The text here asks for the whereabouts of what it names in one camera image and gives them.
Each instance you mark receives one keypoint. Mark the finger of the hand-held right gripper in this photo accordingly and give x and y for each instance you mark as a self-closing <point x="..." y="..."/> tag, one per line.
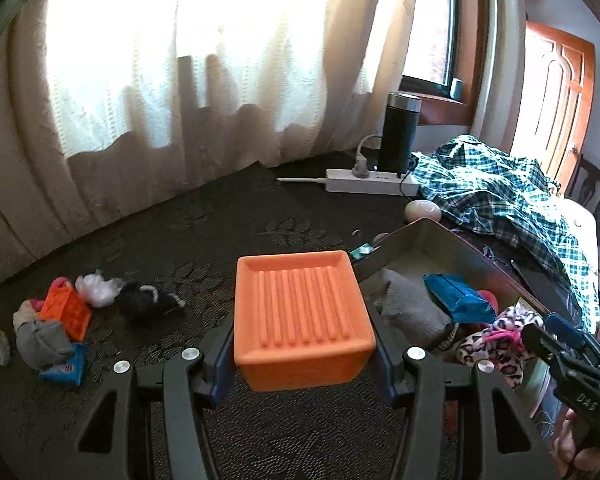
<point x="567" y="327"/>
<point x="540" y="342"/>

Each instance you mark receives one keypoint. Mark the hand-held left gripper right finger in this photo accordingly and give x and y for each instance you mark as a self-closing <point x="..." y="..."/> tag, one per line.
<point x="388" y="382"/>

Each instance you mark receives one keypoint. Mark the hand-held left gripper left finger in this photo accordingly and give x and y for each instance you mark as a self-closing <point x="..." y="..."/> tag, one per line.
<point x="219" y="375"/>

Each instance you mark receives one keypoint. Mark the large leopard print plush sock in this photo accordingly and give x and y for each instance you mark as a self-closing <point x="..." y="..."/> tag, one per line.
<point x="500" y="345"/>

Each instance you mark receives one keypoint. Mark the grey sock with striped cuff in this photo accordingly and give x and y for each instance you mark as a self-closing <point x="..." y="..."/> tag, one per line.
<point x="410" y="310"/>

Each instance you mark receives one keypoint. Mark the blue tissue packet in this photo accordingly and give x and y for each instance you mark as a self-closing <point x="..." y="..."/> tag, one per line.
<point x="67" y="367"/>
<point x="457" y="297"/>

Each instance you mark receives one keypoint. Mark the orange soap dish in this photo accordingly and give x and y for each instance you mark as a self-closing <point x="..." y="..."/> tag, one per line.
<point x="300" y="310"/>

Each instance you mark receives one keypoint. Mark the black fuzzy sock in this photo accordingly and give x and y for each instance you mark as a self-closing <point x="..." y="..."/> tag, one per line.
<point x="145" y="300"/>

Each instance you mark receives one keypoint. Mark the grey knit sock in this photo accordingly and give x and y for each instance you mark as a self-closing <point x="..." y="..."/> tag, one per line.
<point x="42" y="342"/>

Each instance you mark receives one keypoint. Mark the pink and cream fuzzy sock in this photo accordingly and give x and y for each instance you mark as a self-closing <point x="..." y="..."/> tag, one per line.
<point x="27" y="312"/>

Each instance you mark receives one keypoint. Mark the person's right hand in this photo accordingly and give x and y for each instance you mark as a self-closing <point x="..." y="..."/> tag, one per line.
<point x="565" y="440"/>

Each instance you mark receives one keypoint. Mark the small teal sachet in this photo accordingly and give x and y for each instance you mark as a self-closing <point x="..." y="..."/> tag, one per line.
<point x="361" y="251"/>

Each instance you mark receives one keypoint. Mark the dark patterned tablecloth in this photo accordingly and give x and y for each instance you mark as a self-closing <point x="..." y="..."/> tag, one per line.
<point x="180" y="240"/>

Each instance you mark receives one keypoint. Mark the dark wooden chair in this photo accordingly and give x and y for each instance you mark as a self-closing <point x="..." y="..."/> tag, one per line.
<point x="587" y="182"/>

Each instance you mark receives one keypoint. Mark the crumpled white plastic bag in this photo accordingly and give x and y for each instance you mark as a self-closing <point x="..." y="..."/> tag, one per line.
<point x="97" y="287"/>

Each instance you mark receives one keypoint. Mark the green plaid shirt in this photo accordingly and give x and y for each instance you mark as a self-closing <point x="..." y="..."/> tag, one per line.
<point x="495" y="190"/>

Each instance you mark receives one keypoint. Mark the pink round object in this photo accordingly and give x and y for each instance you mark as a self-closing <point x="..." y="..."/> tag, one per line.
<point x="422" y="211"/>

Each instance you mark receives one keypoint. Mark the white power strip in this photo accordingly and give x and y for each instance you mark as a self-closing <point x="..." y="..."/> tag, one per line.
<point x="365" y="182"/>

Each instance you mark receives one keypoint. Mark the small grey cloth scrap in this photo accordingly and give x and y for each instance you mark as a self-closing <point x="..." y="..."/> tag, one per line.
<point x="0" y="347"/>

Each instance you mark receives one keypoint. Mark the orange wooden door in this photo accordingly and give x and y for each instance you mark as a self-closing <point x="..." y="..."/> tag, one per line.
<point x="555" y="100"/>

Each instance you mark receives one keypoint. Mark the black thermos flask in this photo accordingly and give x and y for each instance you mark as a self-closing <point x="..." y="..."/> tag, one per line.
<point x="400" y="130"/>

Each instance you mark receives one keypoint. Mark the small dark jar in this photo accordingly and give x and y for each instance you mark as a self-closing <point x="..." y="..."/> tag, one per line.
<point x="456" y="88"/>

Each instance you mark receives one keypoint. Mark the cream lace curtain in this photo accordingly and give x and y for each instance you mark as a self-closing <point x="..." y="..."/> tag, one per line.
<point x="180" y="85"/>

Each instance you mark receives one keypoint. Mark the wooden window frame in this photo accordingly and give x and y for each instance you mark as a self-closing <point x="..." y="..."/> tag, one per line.
<point x="462" y="35"/>

